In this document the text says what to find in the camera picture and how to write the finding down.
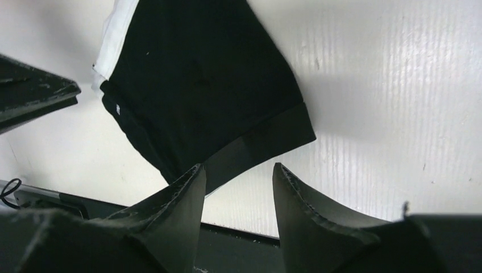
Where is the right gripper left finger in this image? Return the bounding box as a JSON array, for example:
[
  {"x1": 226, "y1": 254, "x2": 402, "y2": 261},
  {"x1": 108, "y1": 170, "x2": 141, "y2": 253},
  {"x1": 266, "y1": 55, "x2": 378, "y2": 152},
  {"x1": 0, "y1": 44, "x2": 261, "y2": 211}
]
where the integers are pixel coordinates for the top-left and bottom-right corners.
[{"x1": 1, "y1": 164, "x2": 206, "y2": 272}]

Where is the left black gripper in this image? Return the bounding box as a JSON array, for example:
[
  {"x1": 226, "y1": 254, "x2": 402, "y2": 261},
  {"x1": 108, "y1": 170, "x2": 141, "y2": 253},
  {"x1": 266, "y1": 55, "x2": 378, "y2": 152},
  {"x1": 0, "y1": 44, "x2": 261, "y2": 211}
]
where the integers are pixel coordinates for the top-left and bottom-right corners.
[{"x1": 1, "y1": 55, "x2": 81, "y2": 134}]

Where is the black underwear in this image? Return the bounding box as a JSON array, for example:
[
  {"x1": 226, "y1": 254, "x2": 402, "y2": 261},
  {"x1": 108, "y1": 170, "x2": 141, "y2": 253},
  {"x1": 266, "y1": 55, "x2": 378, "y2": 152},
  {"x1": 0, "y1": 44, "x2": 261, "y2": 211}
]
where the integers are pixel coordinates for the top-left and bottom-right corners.
[{"x1": 93, "y1": 1, "x2": 316, "y2": 194}]

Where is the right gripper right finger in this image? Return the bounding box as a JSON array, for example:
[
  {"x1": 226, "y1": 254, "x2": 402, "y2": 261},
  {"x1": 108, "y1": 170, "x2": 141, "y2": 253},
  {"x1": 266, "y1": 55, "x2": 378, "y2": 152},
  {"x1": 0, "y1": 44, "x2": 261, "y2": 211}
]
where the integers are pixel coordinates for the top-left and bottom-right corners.
[{"x1": 272, "y1": 163, "x2": 481, "y2": 272}]

